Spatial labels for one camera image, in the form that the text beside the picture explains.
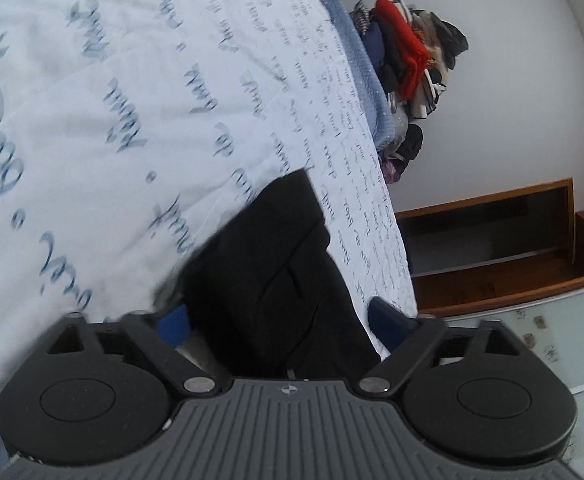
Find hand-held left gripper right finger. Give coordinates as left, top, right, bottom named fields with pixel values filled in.
left=357, top=296, right=534, bottom=402

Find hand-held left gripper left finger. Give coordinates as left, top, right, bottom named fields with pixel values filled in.
left=42, top=305, right=223, bottom=401

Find black pants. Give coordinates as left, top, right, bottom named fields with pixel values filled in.
left=154, top=169, right=383, bottom=382

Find white printed bedspread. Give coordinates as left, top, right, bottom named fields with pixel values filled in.
left=0, top=0, right=419, bottom=480

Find blue blanket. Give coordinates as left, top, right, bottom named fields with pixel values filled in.
left=314, top=0, right=399, bottom=153

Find pile of clothes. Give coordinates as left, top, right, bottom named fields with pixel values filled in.
left=349, top=0, right=470, bottom=186

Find wooden door frame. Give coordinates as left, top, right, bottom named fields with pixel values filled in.
left=394, top=177, right=584, bottom=318

